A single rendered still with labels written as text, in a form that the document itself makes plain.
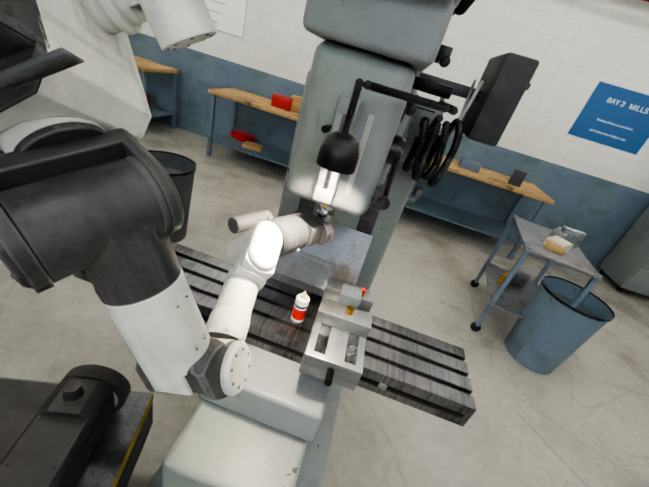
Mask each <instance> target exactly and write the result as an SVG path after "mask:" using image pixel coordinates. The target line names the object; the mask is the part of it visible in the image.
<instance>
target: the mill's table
mask: <svg viewBox="0 0 649 487"><path fill-rule="evenodd" d="M172 246H173V247H174V250H175V252H176V255H177V257H178V259H179V262H180V264H181V267H182V269H183V273H184V275H185V278H186V280H187V283H188V285H189V287H190V290H191V292H192V295H193V297H194V299H195V301H196V303H197V306H198V308H199V310H200V313H201V315H202V318H203V320H204V322H205V324H206V323H207V321H208V319H209V317H210V314H211V312H212V310H213V309H214V307H215V305H216V303H217V300H218V298H219V295H220V292H221V290H222V287H223V284H224V281H225V279H226V276H227V274H228V271H229V270H230V269H231V268H232V267H233V266H234V265H233V264H232V263H229V262H226V261H223V260H221V259H218V258H215V257H212V256H210V255H208V254H205V253H203V252H200V251H197V250H194V249H192V248H189V247H186V246H184V245H181V244H178V243H174V242H172ZM304 291H305V290H302V289H299V288H297V287H295V286H292V285H289V284H287V283H284V282H281V281H279V280H276V279H273V278H268V279H267V282H266V284H265V285H264V287H263V288H262V289H261V290H260V291H258V293H257V297H256V300H255V302H254V306H253V309H252V312H251V318H250V326H249V329H248V333H247V335H246V338H245V343H247V344H250V345H253V346H255V347H258V348H260V349H263V350H266V351H268V352H271V353H273V354H276V355H278V356H280V357H283V358H287V359H289V360H292V361H295V362H297V363H301V361H302V358H303V355H304V352H305V349H306V345H307V342H308V339H309V336H310V333H311V330H312V328H313V325H314V322H315V319H316V316H317V313H318V310H319V307H320V304H321V301H322V298H323V297H321V296H318V295H316V294H313V293H310V292H307V291H306V294H307V296H308V297H309V298H310V301H309V304H308V307H307V310H306V313H305V317H304V320H303V321H302V322H301V323H296V322H294V321H293V320H292V319H291V316H292V312H293V308H294V305H295V301H296V296H297V295H298V294H301V293H303V292H304ZM465 359H466V356H465V351H464V349H463V348H460V347H458V346H455V345H452V344H449V343H447V342H444V341H441V340H439V339H436V338H433V337H431V336H429V335H426V334H423V333H420V332H418V331H415V330H412V329H408V328H405V327H402V326H400V325H397V324H394V323H392V322H389V321H386V320H384V319H382V318H379V317H376V316H373V315H372V325H371V330H370V332H369V334H368V336H367V338H366V345H365V354H364V362H363V372H362V375H361V377H360V379H359V381H358V383H357V386H358V387H363V388H365V389H368V390H370V391H373V392H375V393H377V394H380V395H382V396H385V397H387V398H390V399H393V400H395V401H398V402H400V403H403V404H406V405H408V406H411V407H413V408H415V409H417V410H420V411H423V412H425V413H428V414H430V415H435V416H437V417H440V418H442V419H445V420H447V421H450V422H453V423H455V424H458V425H460V426H464V425H465V424H466V423H467V422H468V420H469V419H470V418H471V417H472V416H473V414H474V413H475V412H476V411H477V410H476V405H475V401H474V397H473V396H471V395H470V394H471V393H472V387H471V382H470V378H467V376H468V374H469V373H468V369H467V364H466V362H464V360H465Z"/></svg>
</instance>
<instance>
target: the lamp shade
mask: <svg viewBox="0 0 649 487"><path fill-rule="evenodd" d="M358 159H359V144H358V142H357V141H356V140H355V138H354V137H353V136H352V135H351V134H350V133H344V132H342V131H341V130H340V131H335V132H332V133H330V134H328V135H327V136H326V138H325V139H324V141H323V143H322V145H321V146H320V150H319V153H318V156H317V160H316V162H317V164H318V165H320V166H321V167H322V168H324V169H326V170H329V171H332V172H335V173H339V174H345V175H351V174H353V173H354V170H355V168H356V165H357V162H358Z"/></svg>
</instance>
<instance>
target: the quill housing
mask: <svg viewBox="0 0 649 487"><path fill-rule="evenodd" d="M358 78H361V79H362V80H363V82H365V81H366V80H370V81H371V82H372V81H373V82H375V83H376V82H377V84H378V83H379V84H380V85H384V86H388V87H391V88H395V89H397V90H398V89H399V90H401V91H403V92H404V91H405V92H409V93H410V92H411V90H412V86H413V83H414V78H415V77H414V71H413V68H412V67H411V66H410V65H409V64H407V63H405V62H401V61H398V60H395V59H392V58H388V57H385V56H382V55H379V54H376V53H373V52H369V51H366V50H363V49H359V48H356V47H353V46H350V45H346V44H343V43H338V42H335V41H329V40H327V41H323V42H321V43H319V45H318V46H317V47H316V50H315V52H314V57H313V62H312V66H311V71H310V74H309V79H308V84H307V88H306V93H305V98H304V102H303V106H302V111H301V115H300V120H299V125H298V129H297V134H296V142H295V146H294V151H293V155H292V160H291V165H290V168H289V169H288V173H289V174H288V178H287V188H288V190H289V192H290V193H292V194H294V195H296V196H299V197H302V198H305V199H308V200H311V201H314V202H317V203H320V204H323V205H325V206H328V207H330V208H333V209H336V210H339V211H342V212H345V213H348V214H351V215H363V214H364V213H365V212H366V211H367V210H368V208H369V206H370V203H371V201H373V199H374V196H373V195H374V192H375V189H376V186H377V184H378V182H379V178H380V175H381V171H382V169H383V166H384V163H385V161H386V158H387V155H388V152H389V150H390V147H391V144H392V141H393V139H394V136H395V133H396V130H397V128H398V126H399V123H400V122H402V120H403V118H404V115H405V112H406V110H407V107H408V104H409V102H408V101H404V100H401V99H397V98H396V99H395V98H393V97H391V96H388V95H384V94H380V93H377V92H373V91H371V90H370V91H369V90H366V89H364V87H363V85H362V89H361V92H360V93H361V94H360V96H359V99H360V100H362V104H361V108H360V111H359V114H358V118H357V121H356V124H355V128H354V131H353V137H354V138H355V140H356V141H357V142H358V144H359V159H358V162H357V165H356V168H355V170H354V173H353V174H351V175H345V174H341V176H340V179H339V182H338V186H337V188H336V192H335V195H334V198H333V200H332V201H331V203H330V205H328V204H326V203H323V202H321V201H318V200H315V199H313V195H314V191H315V187H316V185H317V181H318V179H319V175H320V171H321V166H320V165H318V164H317V162H316V160H317V156H318V153H319V150H320V146H321V145H322V143H323V141H324V140H325V138H326V136H327V135H328V134H330V132H331V129H330V131H329V132H327V133H323V132H322V126H324V125H332V124H333V120H334V116H335V113H336V107H337V103H338V100H339V97H340V95H347V96H350V97H351V96H352V94H353V88H354V84H355V81H356V80H357V79H358Z"/></svg>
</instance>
